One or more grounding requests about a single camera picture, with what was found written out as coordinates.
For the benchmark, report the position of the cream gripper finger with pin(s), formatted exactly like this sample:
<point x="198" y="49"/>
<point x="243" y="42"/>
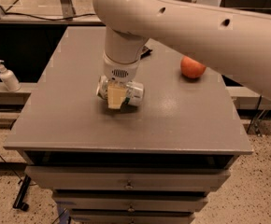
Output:
<point x="116" y="95"/>

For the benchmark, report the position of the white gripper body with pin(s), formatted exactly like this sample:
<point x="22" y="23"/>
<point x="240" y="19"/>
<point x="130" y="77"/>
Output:
<point x="121" y="69"/>

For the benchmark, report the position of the green white 7up can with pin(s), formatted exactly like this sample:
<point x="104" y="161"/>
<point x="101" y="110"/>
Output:
<point x="134" y="95"/>

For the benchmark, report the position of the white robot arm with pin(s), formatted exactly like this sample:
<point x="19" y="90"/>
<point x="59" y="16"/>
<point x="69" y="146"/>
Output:
<point x="235" y="43"/>

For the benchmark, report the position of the black snack bar wrapper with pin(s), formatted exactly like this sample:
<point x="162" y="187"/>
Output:
<point x="145" y="52"/>

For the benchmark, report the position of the red apple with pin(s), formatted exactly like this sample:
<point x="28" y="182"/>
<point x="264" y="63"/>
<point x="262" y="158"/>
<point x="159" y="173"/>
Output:
<point x="191" y="68"/>

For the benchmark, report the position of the grey drawer cabinet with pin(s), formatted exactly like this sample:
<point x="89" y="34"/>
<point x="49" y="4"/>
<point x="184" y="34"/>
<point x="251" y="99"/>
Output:
<point x="181" y="124"/>

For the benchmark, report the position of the top drawer with knob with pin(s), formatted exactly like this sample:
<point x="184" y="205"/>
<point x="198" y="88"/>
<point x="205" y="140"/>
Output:
<point x="82" y="178"/>

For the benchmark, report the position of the drawer with knob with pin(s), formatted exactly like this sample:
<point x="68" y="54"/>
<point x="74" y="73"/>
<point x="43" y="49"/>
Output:
<point x="82" y="178"/>
<point x="127" y="201"/>
<point x="120" y="217"/>

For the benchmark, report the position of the white pump lotion bottle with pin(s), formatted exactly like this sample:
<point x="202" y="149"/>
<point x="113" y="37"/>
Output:
<point x="8" y="78"/>

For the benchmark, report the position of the middle drawer with knob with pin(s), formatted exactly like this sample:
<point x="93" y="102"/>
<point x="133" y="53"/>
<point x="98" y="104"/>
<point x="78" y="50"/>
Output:
<point x="127" y="201"/>

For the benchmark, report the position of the bottom drawer with knob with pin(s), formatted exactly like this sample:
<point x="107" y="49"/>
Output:
<point x="120" y="217"/>

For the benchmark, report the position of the black floor stand foot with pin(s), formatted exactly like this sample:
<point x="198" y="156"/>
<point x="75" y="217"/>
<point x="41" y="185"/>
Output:
<point x="19" y="203"/>

